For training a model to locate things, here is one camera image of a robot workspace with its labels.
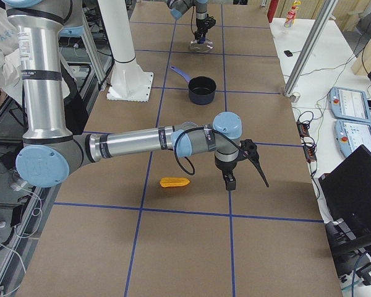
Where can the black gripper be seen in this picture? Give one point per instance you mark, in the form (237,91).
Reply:
(200,23)
(226,168)

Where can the glass pot lid blue knob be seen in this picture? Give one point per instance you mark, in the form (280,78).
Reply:
(205,47)

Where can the yellow corn cob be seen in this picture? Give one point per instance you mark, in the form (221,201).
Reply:
(167,182)

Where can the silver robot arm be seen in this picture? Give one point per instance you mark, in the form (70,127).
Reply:
(179,7)
(54,145)

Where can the dark blue saucepan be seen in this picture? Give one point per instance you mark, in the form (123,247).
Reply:
(201,89)

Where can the black power strip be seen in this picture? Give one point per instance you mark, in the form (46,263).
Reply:
(308,143)

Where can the small black device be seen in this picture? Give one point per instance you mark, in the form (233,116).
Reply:
(288,53)

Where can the red yellow drink bottle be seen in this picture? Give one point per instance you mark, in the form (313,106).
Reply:
(291,15)

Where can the small metal cup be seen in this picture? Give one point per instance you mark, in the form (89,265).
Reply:
(295,97)

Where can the black laptop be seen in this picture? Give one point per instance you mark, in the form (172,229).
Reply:
(347,189)

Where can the near blue teach pendant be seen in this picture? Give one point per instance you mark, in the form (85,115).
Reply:
(352,134)

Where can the blue teach pendant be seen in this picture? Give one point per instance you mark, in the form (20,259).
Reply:
(349,104)
(352,134)

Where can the far blue teach pendant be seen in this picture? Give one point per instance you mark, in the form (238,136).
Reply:
(349,104)

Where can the person in white shirt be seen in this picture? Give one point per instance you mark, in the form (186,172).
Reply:
(6,62)

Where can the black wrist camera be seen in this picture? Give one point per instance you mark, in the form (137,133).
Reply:
(249,150)
(209,22)

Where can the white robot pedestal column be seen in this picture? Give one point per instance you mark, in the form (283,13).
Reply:
(116,22)

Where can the aluminium frame post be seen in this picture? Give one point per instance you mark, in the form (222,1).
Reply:
(312,38)

